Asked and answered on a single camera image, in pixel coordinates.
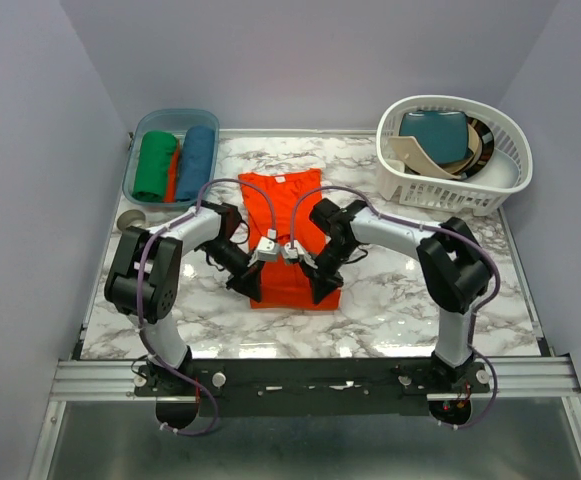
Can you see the rolled orange t shirt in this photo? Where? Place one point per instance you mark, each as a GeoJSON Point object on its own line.
{"type": "Point", "coordinates": [172, 176]}

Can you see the tape roll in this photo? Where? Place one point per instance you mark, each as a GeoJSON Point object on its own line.
{"type": "Point", "coordinates": [131, 218]}

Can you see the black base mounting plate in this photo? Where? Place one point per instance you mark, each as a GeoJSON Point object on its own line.
{"type": "Point", "coordinates": [315, 387]}

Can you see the rolled green t shirt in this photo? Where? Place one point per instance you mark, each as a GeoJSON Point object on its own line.
{"type": "Point", "coordinates": [155, 154]}

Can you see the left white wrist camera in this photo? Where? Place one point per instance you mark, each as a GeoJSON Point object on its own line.
{"type": "Point", "coordinates": [266, 250]}

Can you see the clear blue plastic bin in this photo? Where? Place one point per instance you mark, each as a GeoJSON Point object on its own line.
{"type": "Point", "coordinates": [176, 121]}

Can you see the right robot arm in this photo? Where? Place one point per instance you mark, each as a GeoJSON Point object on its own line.
{"type": "Point", "coordinates": [454, 267]}

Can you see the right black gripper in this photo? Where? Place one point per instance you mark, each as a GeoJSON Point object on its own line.
{"type": "Point", "coordinates": [323, 281]}

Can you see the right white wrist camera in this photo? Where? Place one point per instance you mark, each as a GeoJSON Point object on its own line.
{"type": "Point", "coordinates": [292, 252]}

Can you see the beige garment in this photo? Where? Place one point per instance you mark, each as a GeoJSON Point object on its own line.
{"type": "Point", "coordinates": [409, 155]}

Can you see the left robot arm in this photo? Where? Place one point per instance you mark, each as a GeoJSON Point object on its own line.
{"type": "Point", "coordinates": [143, 280]}

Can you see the rolled blue t shirt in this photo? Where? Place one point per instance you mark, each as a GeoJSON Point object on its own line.
{"type": "Point", "coordinates": [195, 162]}

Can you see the white laundry basket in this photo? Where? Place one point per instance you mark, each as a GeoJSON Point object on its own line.
{"type": "Point", "coordinates": [509, 171]}

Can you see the orange t shirt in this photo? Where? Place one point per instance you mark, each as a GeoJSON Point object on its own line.
{"type": "Point", "coordinates": [172, 176]}
{"type": "Point", "coordinates": [269, 202]}

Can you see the teal folded garment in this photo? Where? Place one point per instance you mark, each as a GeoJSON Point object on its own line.
{"type": "Point", "coordinates": [443, 135]}

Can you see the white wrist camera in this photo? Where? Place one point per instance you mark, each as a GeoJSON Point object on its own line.
{"type": "Point", "coordinates": [266, 250]}
{"type": "Point", "coordinates": [292, 252]}

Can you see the aluminium rail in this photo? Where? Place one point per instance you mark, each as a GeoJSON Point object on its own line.
{"type": "Point", "coordinates": [112, 381]}

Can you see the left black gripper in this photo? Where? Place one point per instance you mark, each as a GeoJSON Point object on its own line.
{"type": "Point", "coordinates": [247, 282]}

